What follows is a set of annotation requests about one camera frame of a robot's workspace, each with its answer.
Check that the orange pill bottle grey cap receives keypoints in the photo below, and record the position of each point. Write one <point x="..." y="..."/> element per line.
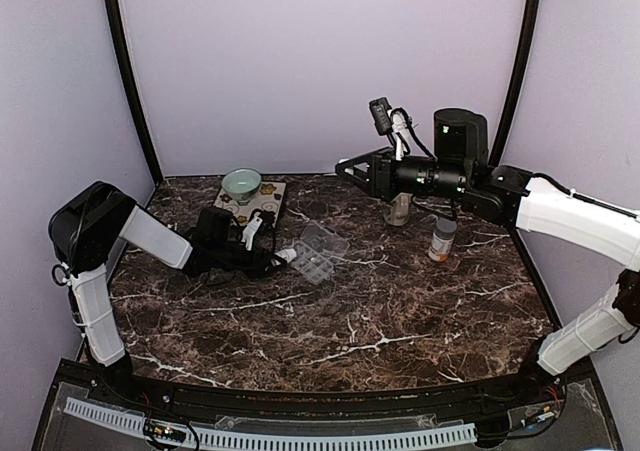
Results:
<point x="442" y="239"/>

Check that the clear plastic pill organizer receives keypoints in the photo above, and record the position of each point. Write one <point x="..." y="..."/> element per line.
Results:
<point x="325" y="245"/>

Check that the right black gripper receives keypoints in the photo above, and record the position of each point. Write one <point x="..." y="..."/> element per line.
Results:
<point x="382" y="164"/>

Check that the black frame post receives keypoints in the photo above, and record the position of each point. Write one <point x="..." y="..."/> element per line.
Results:
<point x="521" y="58"/>
<point x="128" y="80"/>

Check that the beige ceramic mug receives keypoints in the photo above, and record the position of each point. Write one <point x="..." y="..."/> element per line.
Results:
<point x="398" y="214"/>

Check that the green ceramic bowl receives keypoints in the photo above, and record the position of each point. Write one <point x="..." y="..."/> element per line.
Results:
<point x="242" y="184"/>

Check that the left black frame post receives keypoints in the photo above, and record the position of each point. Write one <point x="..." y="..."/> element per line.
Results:
<point x="128" y="80"/>

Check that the floral square plate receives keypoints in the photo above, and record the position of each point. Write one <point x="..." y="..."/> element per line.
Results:
<point x="269" y="198"/>

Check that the right black frame post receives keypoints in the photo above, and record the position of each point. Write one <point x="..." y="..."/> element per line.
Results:
<point x="521" y="58"/>

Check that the white slotted cable duct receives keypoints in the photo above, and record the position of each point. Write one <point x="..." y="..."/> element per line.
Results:
<point x="244" y="434"/>

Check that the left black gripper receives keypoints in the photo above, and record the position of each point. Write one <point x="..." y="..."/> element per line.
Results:
<point x="259" y="262"/>

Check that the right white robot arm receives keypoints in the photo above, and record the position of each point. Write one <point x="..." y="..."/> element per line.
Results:
<point x="458" y="170"/>

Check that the small white pill bottle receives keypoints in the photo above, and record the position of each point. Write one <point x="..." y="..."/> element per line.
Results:
<point x="288" y="254"/>

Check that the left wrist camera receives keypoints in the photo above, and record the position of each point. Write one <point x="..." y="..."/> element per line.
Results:
<point x="217" y="226"/>

